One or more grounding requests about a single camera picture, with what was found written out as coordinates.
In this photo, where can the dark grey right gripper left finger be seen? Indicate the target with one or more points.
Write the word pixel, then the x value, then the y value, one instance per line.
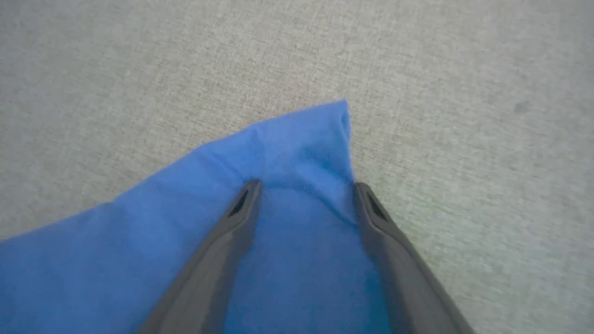
pixel 209 269

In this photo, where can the blue garment with striped trim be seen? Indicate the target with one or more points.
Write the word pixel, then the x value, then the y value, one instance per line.
pixel 139 250

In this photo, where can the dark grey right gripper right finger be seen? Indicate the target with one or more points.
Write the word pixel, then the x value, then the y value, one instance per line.
pixel 403 278

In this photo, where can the grey fabric sofa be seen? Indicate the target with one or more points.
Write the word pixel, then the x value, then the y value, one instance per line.
pixel 139 69

